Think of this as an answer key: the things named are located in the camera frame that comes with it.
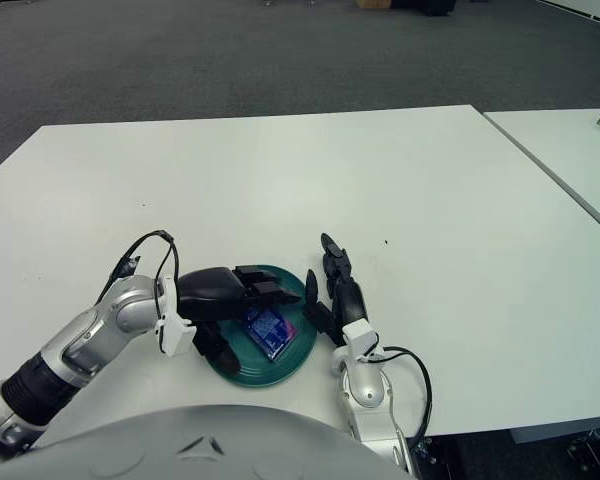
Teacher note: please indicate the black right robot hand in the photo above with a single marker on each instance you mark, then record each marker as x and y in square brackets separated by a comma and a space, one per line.
[350, 302]

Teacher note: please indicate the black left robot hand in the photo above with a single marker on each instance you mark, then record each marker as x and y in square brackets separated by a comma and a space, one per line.
[210, 295]

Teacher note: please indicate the blue gum pack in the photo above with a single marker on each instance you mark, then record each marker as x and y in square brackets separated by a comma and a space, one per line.
[270, 332]

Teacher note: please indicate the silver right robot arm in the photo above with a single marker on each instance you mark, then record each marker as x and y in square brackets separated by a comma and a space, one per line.
[367, 390]

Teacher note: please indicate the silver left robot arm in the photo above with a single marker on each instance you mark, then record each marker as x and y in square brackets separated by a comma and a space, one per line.
[80, 340]

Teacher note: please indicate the teal ribbed plate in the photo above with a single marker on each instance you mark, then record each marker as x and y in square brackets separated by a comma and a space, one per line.
[280, 371]

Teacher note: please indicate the grey robot torso shell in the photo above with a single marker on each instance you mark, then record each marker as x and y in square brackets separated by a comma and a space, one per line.
[180, 450]

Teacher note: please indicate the white adjoining table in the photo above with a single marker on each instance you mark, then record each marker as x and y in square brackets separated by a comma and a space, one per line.
[570, 150]

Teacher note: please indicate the brown cardboard box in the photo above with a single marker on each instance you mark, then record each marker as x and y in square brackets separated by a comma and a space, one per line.
[374, 3]

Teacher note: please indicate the black background furniture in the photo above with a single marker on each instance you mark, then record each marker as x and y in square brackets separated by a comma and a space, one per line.
[425, 6]

